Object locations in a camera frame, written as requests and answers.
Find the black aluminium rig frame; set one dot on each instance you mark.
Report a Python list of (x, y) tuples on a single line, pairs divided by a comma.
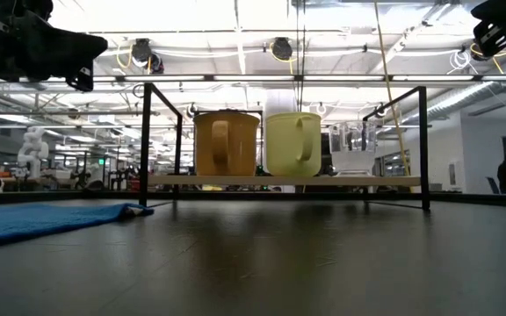
[(59, 196)]

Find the clear glass cup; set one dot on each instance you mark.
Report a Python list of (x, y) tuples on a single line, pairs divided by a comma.
[(352, 164)]

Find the blue chair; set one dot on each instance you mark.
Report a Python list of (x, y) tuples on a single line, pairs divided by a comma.
[(493, 184)]

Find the yellow-green mug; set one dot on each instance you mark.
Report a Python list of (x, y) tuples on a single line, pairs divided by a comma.
[(284, 145)]

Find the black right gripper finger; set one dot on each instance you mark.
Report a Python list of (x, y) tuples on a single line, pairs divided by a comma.
[(503, 9)]

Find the orange enamel mug black rim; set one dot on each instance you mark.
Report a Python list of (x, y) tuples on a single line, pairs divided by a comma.
[(244, 145)]

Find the blue cloth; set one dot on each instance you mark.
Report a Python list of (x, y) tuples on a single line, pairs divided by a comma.
[(38, 219)]

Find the white robot figure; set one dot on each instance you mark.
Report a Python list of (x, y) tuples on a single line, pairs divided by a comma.
[(33, 149)]

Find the wooden cutting board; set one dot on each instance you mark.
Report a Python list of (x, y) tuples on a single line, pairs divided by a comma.
[(279, 180)]

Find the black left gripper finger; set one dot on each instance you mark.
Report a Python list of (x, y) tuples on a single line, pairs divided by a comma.
[(68, 48)]

